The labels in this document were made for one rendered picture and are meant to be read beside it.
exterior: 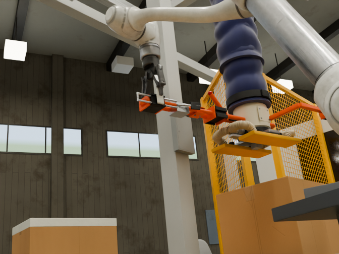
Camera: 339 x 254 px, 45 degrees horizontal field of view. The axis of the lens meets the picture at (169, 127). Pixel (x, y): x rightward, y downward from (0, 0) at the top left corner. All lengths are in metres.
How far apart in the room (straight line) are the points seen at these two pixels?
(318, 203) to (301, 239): 0.68
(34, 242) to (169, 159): 1.11
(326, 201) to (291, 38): 0.46
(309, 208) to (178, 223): 1.89
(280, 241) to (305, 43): 0.94
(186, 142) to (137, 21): 1.59
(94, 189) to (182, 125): 7.67
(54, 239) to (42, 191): 7.65
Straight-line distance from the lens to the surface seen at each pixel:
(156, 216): 11.06
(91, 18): 4.31
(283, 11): 1.27
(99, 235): 2.89
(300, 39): 1.21
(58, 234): 2.78
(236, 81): 2.08
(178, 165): 3.04
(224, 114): 1.91
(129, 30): 1.72
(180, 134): 3.08
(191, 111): 1.81
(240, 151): 2.08
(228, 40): 2.18
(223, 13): 1.61
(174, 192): 3.01
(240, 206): 1.96
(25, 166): 10.51
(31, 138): 10.72
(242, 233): 1.95
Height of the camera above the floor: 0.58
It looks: 21 degrees up
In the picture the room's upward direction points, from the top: 6 degrees counter-clockwise
